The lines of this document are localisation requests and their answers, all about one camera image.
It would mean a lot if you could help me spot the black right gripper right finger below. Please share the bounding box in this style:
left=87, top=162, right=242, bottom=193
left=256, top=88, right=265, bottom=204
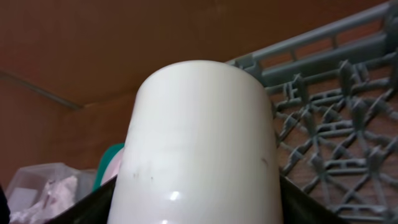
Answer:
left=279, top=175, right=348, bottom=224

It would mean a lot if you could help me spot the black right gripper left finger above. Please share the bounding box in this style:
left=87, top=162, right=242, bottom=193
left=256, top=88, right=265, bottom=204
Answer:
left=46, top=176, right=117, bottom=224

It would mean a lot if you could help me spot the white cup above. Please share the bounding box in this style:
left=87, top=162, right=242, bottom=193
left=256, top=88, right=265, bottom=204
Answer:
left=108, top=60, right=283, bottom=224

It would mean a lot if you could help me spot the clear plastic waste bin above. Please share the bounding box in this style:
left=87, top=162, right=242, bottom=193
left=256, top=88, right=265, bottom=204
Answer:
left=5, top=163, right=96, bottom=205

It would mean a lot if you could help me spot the large white plate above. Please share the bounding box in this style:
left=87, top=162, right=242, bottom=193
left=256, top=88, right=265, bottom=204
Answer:
left=101, top=148, right=124, bottom=185

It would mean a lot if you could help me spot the teal plastic tray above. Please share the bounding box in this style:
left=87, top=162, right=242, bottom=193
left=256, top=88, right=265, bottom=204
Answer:
left=93, top=143, right=124, bottom=191

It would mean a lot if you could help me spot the grey plastic dish rack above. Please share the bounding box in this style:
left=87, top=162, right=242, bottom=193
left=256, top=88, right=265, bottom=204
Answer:
left=230, top=1, right=397, bottom=223

